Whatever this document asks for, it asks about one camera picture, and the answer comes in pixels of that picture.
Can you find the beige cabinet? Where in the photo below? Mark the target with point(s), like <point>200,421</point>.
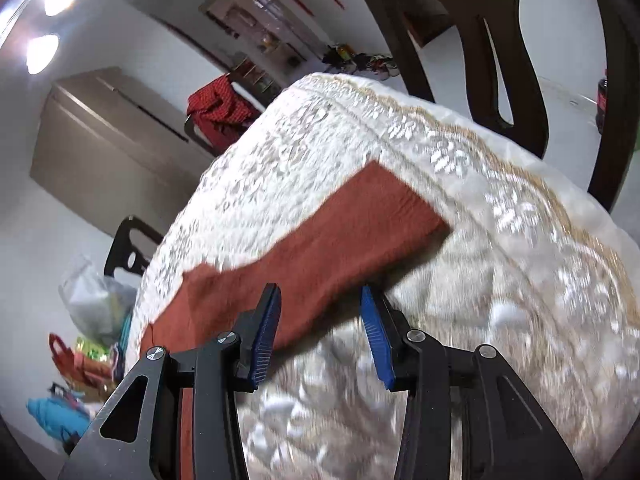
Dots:
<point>100,145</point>

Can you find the green packet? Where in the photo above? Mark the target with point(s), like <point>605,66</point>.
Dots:
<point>90,349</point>

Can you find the red plaid garment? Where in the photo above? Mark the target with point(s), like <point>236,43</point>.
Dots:
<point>220,107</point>

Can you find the white quilted tablecloth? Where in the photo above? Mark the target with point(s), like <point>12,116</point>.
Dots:
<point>500,260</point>

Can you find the dark soda bottle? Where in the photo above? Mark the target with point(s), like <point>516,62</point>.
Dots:
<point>602,105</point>

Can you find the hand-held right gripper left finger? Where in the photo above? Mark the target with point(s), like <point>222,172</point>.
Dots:
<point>262,340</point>

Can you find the dark wooden chair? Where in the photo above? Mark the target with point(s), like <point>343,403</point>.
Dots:
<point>450,20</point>
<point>120,240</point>
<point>196,136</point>

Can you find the open doorway frame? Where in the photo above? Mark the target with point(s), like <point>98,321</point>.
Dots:
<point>215,0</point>

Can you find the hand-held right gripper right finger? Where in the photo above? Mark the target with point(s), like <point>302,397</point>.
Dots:
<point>376,340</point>

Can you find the red tote bag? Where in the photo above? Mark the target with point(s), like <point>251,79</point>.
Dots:
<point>82,367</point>

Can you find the translucent plastic bag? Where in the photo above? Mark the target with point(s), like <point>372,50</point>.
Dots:
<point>95,300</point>

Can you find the rust red knit garment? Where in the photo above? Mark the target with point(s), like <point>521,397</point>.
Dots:
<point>310,260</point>

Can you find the blue bag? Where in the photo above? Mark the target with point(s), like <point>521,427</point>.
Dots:
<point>50,412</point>

